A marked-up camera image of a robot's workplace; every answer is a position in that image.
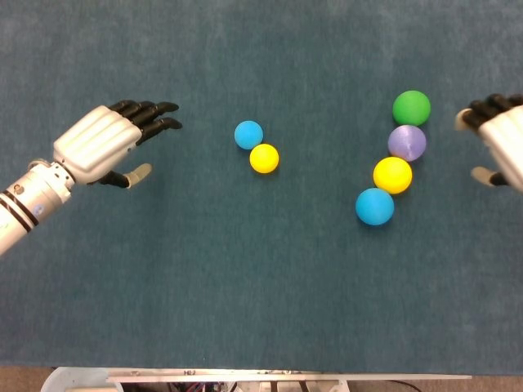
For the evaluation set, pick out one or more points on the large cyan ball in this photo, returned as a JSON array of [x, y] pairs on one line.
[[374, 206]]

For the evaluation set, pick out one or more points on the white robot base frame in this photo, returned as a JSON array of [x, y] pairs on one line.
[[73, 379]]

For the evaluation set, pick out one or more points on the violet ribbed ball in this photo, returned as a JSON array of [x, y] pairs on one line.
[[407, 143]]

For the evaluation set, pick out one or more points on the green ball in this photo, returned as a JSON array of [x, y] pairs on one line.
[[411, 108]]

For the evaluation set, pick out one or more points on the teal table cloth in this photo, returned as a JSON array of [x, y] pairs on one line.
[[204, 265]]

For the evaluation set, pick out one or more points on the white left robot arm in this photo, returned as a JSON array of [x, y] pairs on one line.
[[28, 200]]

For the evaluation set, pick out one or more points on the large yellow ball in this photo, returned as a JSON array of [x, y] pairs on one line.
[[392, 175]]

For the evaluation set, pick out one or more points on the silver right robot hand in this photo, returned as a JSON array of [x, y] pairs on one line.
[[506, 139]]

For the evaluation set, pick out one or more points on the small cyan ball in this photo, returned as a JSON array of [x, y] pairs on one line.
[[248, 135]]

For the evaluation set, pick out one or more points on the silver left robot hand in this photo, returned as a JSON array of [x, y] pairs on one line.
[[96, 143]]

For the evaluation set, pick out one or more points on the small yellow ball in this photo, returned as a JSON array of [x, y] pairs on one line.
[[264, 158]]

